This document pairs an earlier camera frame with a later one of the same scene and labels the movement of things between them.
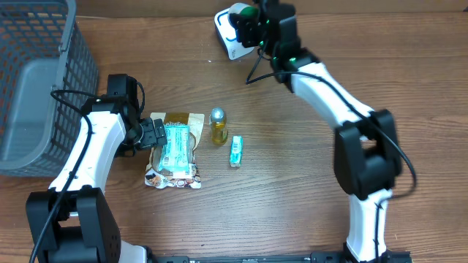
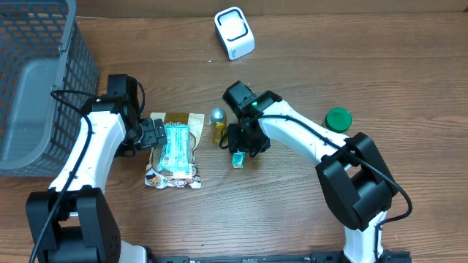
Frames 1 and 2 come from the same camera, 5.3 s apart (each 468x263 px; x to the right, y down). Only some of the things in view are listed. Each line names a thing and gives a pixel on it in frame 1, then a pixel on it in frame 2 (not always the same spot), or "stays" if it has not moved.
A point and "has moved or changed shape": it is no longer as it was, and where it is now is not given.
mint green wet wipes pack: [175, 156] stays
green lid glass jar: [244, 10] has moved or changed shape
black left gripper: [155, 132] stays
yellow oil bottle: [218, 126] stays
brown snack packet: [156, 179] stays
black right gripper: [240, 27] → [242, 142]
